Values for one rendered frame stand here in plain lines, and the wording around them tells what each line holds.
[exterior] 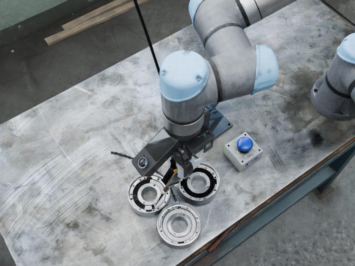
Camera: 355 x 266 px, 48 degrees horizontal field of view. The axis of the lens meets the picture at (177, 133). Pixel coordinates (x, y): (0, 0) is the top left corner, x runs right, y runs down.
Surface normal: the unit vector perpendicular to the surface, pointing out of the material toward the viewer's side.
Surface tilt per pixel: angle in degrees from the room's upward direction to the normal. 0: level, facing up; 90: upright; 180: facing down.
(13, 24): 90
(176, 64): 0
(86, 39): 0
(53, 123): 0
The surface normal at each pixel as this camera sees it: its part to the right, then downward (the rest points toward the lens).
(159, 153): -0.42, -0.16
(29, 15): 0.57, 0.70
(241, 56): -0.01, -0.50
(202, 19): -0.74, -0.13
